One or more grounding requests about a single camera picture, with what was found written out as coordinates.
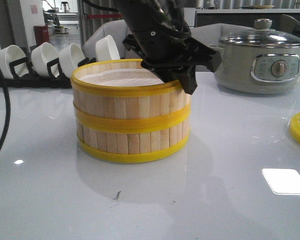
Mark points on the bamboo steamer tray yellow rims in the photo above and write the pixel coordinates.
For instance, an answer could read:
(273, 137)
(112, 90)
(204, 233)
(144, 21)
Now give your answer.
(133, 148)

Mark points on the red barrier belt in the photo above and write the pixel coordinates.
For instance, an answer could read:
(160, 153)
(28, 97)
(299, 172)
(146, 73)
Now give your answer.
(101, 16)

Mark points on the grey chair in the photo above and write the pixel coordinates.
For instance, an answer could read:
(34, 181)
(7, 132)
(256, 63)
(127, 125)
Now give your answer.
(210, 34)
(118, 29)

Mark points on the white liner cloth upper tray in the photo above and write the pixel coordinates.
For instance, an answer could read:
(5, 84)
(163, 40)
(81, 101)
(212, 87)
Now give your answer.
(123, 78)

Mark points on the white bowl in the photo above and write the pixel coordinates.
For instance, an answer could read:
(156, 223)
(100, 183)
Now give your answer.
(69, 57)
(106, 49)
(40, 56)
(7, 55)

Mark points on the black bowl rack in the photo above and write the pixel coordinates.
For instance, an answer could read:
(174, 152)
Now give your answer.
(56, 78)

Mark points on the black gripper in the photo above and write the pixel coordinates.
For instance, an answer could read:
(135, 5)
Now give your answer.
(180, 61)

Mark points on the grey-green electric cooking pot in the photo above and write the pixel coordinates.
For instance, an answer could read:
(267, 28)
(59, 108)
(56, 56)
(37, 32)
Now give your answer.
(258, 70)

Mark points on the grey chair left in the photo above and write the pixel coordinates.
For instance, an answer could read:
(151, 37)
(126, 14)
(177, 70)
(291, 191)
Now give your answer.
(118, 29)

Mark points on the glass pot lid with knob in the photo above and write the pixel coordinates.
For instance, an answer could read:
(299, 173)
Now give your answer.
(262, 35)

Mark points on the white bowl rightmost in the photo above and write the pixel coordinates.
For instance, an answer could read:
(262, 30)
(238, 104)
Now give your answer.
(106, 49)

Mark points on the dark counter with shelf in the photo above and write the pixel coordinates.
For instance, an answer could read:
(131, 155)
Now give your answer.
(243, 17)

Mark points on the red bin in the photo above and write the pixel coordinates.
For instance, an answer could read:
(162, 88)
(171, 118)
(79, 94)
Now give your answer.
(41, 33)

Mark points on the white bowl far left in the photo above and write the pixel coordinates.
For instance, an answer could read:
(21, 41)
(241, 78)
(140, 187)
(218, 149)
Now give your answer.
(7, 55)

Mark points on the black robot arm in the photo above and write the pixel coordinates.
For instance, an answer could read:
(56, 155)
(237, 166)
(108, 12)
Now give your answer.
(162, 38)

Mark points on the grey chair right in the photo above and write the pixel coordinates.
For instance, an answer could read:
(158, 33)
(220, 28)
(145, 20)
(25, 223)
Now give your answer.
(210, 34)

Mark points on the white cabinet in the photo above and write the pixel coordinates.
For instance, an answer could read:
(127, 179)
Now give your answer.
(189, 16)

